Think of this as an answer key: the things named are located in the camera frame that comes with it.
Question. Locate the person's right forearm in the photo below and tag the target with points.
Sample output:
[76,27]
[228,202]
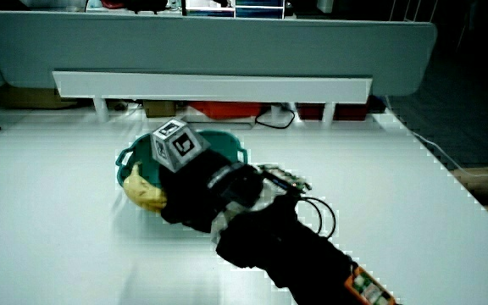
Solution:
[286,254]

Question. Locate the grey partition panel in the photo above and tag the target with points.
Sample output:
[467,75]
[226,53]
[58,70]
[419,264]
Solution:
[210,42]

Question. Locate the green circuit board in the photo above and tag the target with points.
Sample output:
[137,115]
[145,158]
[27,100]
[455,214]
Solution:
[284,178]

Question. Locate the person's right hand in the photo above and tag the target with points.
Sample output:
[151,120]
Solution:
[193,186]

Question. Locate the orange armband device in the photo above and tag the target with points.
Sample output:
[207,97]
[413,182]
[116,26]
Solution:
[369,290]

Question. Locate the white desk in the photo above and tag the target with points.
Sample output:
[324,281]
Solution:
[57,237]

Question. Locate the brown cardboard box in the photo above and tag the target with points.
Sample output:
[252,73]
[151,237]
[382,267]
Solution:
[159,108]

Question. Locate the yellow banana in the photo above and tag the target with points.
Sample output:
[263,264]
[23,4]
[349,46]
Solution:
[143,193]

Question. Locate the dark red box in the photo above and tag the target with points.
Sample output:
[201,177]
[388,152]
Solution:
[350,112]

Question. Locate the green plastic basket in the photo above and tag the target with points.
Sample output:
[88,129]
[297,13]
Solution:
[223,144]

